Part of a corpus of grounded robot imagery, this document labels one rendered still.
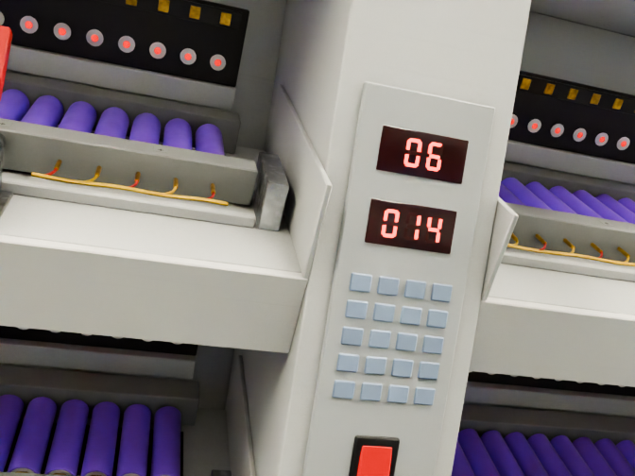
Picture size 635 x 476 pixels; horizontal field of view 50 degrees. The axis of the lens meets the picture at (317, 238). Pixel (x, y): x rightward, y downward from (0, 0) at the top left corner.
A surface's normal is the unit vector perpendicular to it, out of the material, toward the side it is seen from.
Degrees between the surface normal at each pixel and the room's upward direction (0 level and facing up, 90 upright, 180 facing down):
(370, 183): 90
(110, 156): 111
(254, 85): 90
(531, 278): 21
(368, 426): 90
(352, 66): 90
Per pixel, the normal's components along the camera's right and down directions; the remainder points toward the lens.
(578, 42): 0.24, 0.09
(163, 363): 0.17, 0.44
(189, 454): 0.23, -0.89
